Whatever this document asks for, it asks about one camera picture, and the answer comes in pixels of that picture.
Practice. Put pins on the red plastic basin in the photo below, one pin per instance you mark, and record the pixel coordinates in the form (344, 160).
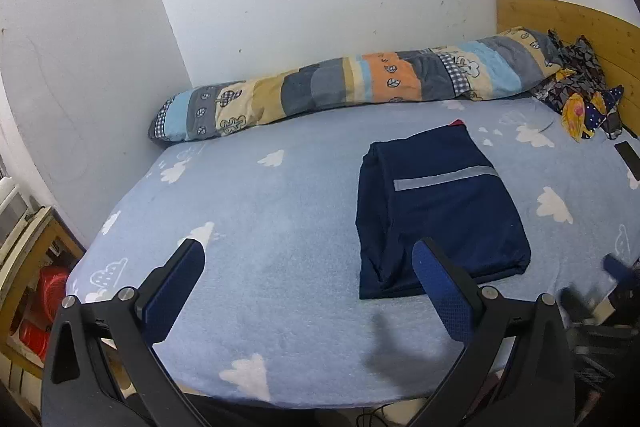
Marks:
(52, 287)

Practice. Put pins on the light blue cloud-print blanket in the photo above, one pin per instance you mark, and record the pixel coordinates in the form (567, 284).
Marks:
(275, 217)

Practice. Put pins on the wooden headboard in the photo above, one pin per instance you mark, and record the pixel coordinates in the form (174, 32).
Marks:
(550, 14)

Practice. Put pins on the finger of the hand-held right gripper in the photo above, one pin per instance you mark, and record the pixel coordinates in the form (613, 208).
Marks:
(575, 302)
(616, 268)

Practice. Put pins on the long patchwork pillow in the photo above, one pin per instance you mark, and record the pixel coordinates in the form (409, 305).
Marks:
(325, 92)

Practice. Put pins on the wooden shelf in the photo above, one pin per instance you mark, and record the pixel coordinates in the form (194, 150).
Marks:
(40, 237)

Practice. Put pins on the black phone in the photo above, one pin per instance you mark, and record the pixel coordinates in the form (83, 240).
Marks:
(629, 157)

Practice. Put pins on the navy blue jacket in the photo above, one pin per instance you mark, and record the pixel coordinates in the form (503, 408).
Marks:
(450, 207)

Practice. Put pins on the white plastic crate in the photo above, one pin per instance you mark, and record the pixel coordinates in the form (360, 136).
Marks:
(10, 207)

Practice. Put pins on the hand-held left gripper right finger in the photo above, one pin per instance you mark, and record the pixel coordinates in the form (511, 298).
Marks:
(442, 292)

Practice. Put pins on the dark yellow patterned cloth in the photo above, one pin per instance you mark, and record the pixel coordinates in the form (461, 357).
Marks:
(580, 77)

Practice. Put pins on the red round container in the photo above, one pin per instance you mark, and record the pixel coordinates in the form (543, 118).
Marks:
(30, 342)

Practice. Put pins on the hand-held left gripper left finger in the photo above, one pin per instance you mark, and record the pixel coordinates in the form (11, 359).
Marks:
(172, 292)

